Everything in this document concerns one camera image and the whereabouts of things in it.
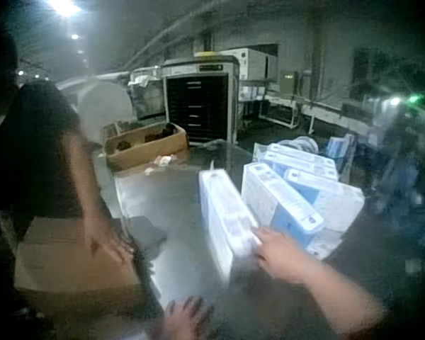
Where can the white blue carton, leaning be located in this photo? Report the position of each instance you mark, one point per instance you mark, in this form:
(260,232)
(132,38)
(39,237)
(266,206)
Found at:
(329,202)

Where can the crumpled pink white wrapper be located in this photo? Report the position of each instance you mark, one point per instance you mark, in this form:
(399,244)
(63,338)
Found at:
(161,161)

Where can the white blue carton, flat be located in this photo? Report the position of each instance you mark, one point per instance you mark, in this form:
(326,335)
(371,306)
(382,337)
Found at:
(301,161)

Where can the closed brown cardboard box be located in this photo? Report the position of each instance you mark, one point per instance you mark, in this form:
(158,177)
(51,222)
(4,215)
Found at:
(71,272)

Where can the person's right fingers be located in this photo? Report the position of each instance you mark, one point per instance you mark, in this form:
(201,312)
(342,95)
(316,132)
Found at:
(263,235)

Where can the person's right hand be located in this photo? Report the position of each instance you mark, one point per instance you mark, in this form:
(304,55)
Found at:
(287,258)

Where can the white cabinet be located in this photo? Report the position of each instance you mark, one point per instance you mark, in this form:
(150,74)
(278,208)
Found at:
(249,63)

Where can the large white paper roll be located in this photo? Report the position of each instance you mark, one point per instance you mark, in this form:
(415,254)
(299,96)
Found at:
(104,110)

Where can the person's left fingers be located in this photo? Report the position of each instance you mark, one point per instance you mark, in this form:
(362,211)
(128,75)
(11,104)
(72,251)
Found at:
(189,306)

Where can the person's left hand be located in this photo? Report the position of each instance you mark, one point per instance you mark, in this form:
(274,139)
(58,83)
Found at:
(187,320)

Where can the grey bin with white sheets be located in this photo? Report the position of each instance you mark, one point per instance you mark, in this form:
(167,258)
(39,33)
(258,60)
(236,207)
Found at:
(145,95)

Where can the row of ceiling lamps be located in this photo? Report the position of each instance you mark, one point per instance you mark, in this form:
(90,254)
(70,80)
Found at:
(64,8)

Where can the open brown cardboard box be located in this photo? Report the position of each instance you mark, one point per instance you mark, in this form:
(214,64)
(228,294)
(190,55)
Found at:
(148,147)

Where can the machine with green light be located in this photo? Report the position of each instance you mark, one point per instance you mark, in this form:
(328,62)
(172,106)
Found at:
(400,148)

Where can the grey machine with black front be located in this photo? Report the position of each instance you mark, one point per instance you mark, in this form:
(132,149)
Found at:
(198,102)

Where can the white blue carton, blue side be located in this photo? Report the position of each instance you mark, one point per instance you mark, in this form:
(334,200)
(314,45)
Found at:
(280,205)

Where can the white blue carton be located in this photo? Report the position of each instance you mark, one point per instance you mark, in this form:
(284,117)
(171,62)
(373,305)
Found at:
(301,161)
(280,205)
(223,216)
(329,202)

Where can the white conveyor frame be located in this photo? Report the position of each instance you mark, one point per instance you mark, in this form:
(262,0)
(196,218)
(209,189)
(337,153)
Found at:
(297,106)

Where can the heap of blue packets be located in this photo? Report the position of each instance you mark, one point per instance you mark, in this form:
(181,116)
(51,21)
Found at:
(340,148)

